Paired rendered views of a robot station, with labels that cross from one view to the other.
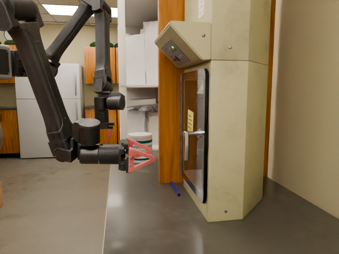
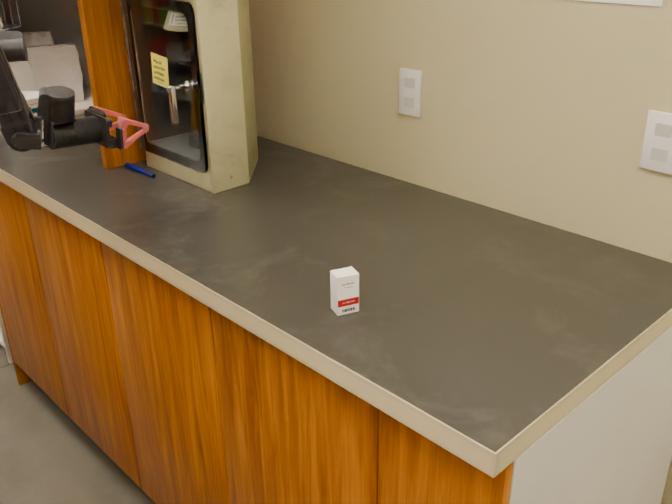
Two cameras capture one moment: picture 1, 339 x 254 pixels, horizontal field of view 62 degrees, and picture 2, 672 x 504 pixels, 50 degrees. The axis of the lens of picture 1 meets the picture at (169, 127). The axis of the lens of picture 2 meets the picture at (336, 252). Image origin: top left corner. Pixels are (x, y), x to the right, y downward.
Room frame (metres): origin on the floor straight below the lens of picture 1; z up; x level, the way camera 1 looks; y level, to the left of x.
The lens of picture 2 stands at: (-0.77, 0.55, 1.56)
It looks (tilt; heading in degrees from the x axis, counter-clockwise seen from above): 25 degrees down; 327
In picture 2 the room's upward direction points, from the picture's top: 1 degrees counter-clockwise
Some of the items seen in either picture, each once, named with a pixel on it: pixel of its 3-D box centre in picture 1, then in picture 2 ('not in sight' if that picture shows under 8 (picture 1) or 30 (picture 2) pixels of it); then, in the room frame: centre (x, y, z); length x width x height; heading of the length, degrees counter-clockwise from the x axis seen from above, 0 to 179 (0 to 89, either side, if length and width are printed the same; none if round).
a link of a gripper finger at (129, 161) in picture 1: (137, 157); (126, 128); (0.77, 0.09, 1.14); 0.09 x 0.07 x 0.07; 100
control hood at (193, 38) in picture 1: (178, 49); not in sight; (0.94, -0.03, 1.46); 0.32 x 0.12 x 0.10; 10
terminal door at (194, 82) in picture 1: (191, 131); (165, 83); (0.95, -0.08, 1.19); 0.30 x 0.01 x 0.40; 10
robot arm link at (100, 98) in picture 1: (102, 103); not in sight; (1.18, 0.28, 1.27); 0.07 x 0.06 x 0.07; 73
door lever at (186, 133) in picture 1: (191, 144); (179, 102); (0.83, -0.07, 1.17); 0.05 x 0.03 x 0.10; 100
